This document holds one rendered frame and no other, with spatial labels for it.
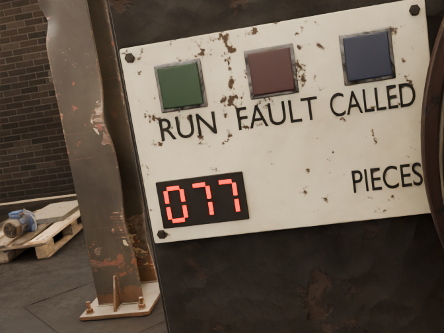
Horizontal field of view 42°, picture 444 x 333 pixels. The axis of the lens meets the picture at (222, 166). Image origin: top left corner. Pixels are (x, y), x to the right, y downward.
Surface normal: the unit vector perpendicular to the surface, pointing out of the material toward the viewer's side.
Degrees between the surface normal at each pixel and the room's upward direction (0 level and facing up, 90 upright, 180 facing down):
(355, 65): 90
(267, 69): 90
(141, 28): 90
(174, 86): 90
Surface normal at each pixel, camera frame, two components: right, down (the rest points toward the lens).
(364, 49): -0.15, 0.18
